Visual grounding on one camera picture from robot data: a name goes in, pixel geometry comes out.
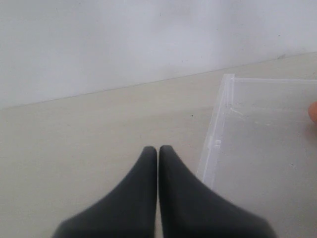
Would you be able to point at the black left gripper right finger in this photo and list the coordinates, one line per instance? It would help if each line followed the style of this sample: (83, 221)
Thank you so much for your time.
(189, 209)

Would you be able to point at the clear plastic storage box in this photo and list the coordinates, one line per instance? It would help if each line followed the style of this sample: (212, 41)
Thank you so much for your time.
(260, 151)

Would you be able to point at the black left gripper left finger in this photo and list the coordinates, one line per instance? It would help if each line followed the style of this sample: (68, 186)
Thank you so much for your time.
(128, 211)

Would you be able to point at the brown egg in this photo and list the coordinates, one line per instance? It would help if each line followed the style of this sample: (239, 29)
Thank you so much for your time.
(312, 112)

